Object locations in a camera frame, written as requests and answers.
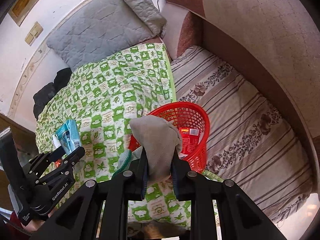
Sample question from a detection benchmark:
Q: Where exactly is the grey quilted pillow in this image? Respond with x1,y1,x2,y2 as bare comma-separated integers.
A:
47,0,167,71

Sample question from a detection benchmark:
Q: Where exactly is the black clothing pile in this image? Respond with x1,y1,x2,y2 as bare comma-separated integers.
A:
33,68,72,120

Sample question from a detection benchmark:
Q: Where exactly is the red plastic mesh basket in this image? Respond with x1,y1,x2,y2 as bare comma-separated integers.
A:
126,102,210,180

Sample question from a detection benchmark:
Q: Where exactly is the beige wall switch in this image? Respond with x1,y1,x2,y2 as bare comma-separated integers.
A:
25,22,43,46

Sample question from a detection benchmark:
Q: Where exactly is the left hand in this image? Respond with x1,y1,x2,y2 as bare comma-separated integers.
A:
21,207,57,233

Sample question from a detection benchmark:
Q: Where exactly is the striped floral bed sheet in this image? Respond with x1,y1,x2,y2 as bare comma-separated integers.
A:
171,46,313,223

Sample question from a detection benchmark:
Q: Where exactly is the red cigarette box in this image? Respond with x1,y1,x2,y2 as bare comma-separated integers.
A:
179,127,200,157

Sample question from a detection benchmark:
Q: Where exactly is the framed wall picture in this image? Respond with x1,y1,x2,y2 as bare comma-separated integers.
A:
9,0,39,27

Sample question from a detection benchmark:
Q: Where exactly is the red sleeve forearm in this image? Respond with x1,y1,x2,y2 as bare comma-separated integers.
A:
0,212,30,240

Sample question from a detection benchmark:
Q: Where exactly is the red beige headboard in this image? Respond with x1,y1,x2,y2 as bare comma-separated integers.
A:
167,0,319,149

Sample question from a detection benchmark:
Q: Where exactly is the white tube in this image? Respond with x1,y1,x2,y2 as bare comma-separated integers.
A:
52,134,61,149

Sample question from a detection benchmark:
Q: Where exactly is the teal tissue pack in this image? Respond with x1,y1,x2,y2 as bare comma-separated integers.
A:
55,119,82,155

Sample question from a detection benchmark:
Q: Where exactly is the green white patterned quilt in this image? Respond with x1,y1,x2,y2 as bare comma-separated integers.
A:
35,42,223,228

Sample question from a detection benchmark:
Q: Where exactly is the red snack packet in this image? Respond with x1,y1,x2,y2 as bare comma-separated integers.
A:
54,158,62,168

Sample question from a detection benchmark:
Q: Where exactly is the wooden bedside cabinet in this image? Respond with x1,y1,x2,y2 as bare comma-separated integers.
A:
0,113,38,210

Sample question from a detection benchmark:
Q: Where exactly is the grey beige cloth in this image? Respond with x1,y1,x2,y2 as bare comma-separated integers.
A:
130,115,182,186

